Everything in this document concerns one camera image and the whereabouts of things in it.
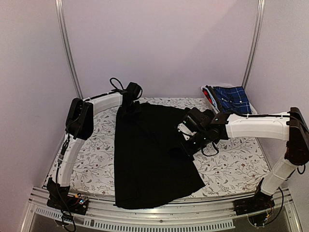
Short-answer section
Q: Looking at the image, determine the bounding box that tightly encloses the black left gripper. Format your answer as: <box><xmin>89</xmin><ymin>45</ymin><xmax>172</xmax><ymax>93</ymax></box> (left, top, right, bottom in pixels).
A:
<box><xmin>122</xmin><ymin>101</ymin><xmax>141</xmax><ymax>117</ymax></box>

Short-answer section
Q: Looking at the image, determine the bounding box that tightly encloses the black long sleeve shirt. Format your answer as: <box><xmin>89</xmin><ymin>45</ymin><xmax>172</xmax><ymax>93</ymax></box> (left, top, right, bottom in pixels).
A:
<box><xmin>114</xmin><ymin>103</ymin><xmax>205</xmax><ymax>209</ymax></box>

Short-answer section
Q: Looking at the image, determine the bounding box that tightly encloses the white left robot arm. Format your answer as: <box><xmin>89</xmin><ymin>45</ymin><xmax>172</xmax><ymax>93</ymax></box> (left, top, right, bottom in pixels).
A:
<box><xmin>47</xmin><ymin>87</ymin><xmax>142</xmax><ymax>210</ymax></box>

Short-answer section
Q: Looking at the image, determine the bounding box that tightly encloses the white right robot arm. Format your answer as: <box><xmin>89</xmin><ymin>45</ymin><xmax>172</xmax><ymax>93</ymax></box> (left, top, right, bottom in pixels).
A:
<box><xmin>177</xmin><ymin>107</ymin><xmax>309</xmax><ymax>211</ymax></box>

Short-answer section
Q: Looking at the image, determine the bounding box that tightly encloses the dark grey folded shirt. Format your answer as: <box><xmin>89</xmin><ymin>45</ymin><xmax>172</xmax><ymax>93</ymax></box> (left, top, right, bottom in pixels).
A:
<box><xmin>209</xmin><ymin>87</ymin><xmax>223</xmax><ymax>113</ymax></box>

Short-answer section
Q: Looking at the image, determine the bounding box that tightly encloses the light blue folded shirt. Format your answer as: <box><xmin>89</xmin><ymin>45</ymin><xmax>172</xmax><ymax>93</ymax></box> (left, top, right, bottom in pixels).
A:
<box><xmin>205</xmin><ymin>87</ymin><xmax>217</xmax><ymax>107</ymax></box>

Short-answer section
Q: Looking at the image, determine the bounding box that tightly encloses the red black plaid shirt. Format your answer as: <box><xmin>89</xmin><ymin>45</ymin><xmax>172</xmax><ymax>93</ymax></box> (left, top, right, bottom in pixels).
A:
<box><xmin>202</xmin><ymin>88</ymin><xmax>213</xmax><ymax>104</ymax></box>

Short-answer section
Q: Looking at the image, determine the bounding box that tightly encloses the white plastic laundry basket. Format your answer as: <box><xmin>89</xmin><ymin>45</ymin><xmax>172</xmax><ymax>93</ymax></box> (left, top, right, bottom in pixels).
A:
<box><xmin>201</xmin><ymin>85</ymin><xmax>223</xmax><ymax>114</ymax></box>

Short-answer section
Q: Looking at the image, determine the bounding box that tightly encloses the blue plaid shirt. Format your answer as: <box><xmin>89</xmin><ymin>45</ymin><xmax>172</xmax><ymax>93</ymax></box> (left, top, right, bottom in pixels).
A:
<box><xmin>213</xmin><ymin>87</ymin><xmax>252</xmax><ymax>114</ymax></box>

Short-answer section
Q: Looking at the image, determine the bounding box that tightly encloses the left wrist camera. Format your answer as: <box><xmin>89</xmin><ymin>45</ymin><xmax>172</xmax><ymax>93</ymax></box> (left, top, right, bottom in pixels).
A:
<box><xmin>126</xmin><ymin>82</ymin><xmax>143</xmax><ymax>100</ymax></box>

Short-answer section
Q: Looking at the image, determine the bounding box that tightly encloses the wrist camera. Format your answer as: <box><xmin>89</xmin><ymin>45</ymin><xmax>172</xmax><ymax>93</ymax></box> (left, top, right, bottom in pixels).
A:
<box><xmin>126</xmin><ymin>82</ymin><xmax>143</xmax><ymax>100</ymax></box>
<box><xmin>177</xmin><ymin>107</ymin><xmax>214</xmax><ymax>137</ymax></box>

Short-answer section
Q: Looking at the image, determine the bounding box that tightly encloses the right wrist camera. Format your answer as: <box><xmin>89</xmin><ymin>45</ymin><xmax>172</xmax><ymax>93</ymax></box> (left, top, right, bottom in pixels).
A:
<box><xmin>177</xmin><ymin>107</ymin><xmax>214</xmax><ymax>137</ymax></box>

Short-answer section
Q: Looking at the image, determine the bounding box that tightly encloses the aluminium front rail frame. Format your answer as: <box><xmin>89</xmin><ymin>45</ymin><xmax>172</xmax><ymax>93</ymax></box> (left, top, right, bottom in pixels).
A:
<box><xmin>20</xmin><ymin>187</ymin><xmax>302</xmax><ymax>232</ymax></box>

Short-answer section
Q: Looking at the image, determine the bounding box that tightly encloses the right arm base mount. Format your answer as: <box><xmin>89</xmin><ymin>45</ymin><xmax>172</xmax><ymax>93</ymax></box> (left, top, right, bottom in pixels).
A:
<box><xmin>233</xmin><ymin>187</ymin><xmax>275</xmax><ymax>227</ymax></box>

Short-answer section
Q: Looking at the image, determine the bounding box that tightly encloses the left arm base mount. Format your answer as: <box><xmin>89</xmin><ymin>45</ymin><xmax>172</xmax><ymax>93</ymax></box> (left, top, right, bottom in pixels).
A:
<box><xmin>47</xmin><ymin>187</ymin><xmax>89</xmax><ymax>215</ymax></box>

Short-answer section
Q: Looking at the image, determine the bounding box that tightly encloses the right aluminium corner post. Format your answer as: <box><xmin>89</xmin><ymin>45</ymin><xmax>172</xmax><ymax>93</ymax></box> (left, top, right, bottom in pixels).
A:
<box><xmin>242</xmin><ymin>0</ymin><xmax>266</xmax><ymax>89</ymax></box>

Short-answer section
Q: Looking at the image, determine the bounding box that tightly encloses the aluminium corner post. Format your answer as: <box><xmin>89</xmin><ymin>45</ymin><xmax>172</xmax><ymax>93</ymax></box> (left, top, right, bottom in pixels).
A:
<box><xmin>242</xmin><ymin>0</ymin><xmax>266</xmax><ymax>89</ymax></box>
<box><xmin>55</xmin><ymin>0</ymin><xmax>83</xmax><ymax>98</ymax></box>

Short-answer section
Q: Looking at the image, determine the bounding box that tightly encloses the left aluminium corner post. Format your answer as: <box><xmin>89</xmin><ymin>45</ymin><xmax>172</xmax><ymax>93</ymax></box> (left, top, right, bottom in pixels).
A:
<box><xmin>55</xmin><ymin>0</ymin><xmax>83</xmax><ymax>98</ymax></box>

